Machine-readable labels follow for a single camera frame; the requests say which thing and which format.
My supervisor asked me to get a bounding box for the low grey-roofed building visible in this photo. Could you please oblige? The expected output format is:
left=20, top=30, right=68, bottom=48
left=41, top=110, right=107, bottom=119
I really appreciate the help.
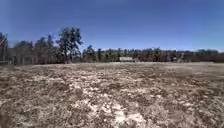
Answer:
left=118, top=56, right=134, bottom=63

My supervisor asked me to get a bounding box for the dry brown grass field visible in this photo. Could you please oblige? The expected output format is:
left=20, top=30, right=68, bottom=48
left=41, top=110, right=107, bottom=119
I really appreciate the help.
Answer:
left=0, top=61, right=224, bottom=128

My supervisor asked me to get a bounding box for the wood of trees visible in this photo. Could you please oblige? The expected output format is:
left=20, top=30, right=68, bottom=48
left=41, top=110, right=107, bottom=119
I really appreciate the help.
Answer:
left=0, top=31, right=224, bottom=66

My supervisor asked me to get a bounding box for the tall dark pine tree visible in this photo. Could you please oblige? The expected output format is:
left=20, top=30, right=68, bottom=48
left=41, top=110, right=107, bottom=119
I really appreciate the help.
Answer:
left=56, top=27, right=84, bottom=64

